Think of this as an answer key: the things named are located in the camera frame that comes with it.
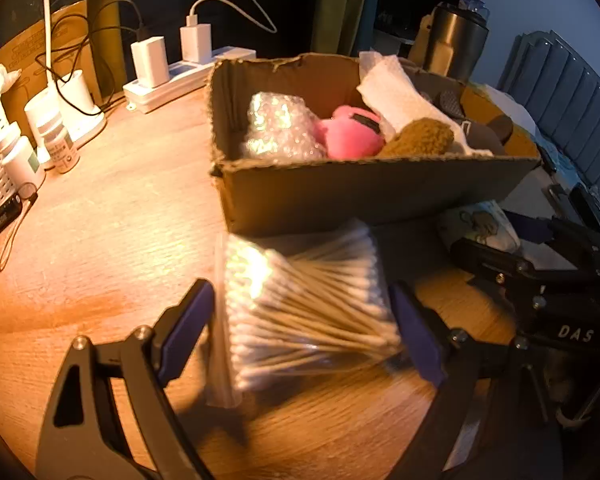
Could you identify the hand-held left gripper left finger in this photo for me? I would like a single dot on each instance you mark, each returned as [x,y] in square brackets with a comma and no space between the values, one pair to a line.
[185,330]

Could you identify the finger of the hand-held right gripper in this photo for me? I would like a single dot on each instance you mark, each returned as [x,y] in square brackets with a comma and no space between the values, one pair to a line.
[495,265]
[530,227]

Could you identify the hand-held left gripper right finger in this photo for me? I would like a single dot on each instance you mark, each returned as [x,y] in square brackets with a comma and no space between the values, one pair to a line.
[420,340]

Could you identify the grey fabric item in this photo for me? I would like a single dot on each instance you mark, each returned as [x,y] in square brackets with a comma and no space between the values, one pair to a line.
[480,132]

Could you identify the pack of cotton swabs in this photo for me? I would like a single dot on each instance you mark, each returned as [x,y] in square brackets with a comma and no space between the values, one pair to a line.
[300,310]

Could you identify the brown natural sponge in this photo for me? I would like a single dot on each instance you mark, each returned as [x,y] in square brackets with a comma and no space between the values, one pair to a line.
[420,140]

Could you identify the cardboard box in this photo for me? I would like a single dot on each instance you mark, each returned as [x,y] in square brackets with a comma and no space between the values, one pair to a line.
[355,195]

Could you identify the white towel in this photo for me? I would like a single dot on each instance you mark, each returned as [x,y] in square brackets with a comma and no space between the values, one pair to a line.
[400,90]

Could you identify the pink fluffy sponge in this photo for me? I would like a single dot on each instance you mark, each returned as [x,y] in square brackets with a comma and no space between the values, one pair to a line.
[350,135]

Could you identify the clear bubble wrap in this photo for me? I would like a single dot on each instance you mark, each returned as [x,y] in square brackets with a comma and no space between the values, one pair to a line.
[275,125]

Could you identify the printed tissue pack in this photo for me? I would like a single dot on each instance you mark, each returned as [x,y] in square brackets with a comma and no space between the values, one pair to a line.
[480,225]

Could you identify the grey padded headboard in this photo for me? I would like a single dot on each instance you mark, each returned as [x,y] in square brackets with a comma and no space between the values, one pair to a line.
[555,95]

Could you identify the steel tumbler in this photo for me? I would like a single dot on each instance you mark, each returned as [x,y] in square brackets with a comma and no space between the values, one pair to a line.
[455,45]

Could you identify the black flat device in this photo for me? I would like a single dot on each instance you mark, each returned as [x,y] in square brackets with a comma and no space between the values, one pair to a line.
[0,217]

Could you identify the small pill bottle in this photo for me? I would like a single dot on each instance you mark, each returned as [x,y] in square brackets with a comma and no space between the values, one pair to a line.
[60,145]

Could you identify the white plastic bottle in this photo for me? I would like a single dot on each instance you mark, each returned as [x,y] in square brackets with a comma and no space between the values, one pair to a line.
[22,165]

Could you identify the clear water bottle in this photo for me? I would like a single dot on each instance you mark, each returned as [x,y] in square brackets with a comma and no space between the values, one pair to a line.
[475,2]

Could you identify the white power strip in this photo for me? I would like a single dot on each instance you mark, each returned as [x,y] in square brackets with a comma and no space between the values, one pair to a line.
[200,72]

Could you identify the white desk lamp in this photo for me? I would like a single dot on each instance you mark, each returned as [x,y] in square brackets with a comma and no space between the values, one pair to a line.
[77,95]

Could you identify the wide white charger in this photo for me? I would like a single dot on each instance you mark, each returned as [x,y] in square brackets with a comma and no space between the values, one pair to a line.
[151,62]

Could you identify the tall white charger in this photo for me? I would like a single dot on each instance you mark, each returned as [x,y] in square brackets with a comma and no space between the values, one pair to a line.
[196,42]

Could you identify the yellow curtain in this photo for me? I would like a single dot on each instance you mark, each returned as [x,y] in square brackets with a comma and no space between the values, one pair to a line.
[340,5]

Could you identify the brown cardboard sheet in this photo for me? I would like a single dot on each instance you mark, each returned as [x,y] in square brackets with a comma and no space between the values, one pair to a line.
[30,50]

